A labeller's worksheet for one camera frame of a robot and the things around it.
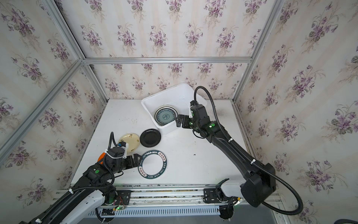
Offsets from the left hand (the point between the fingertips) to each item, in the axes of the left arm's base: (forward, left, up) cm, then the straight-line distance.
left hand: (136, 157), depth 79 cm
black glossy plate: (+17, -4, -7) cm, 19 cm away
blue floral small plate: (+34, -14, -4) cm, 37 cm away
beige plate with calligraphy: (+16, +8, -8) cm, 20 cm away
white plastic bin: (+48, -25, +3) cm, 54 cm away
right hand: (+15, -25, +16) cm, 34 cm away
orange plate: (+3, +25, -8) cm, 26 cm away
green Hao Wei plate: (-2, -8, -7) cm, 11 cm away
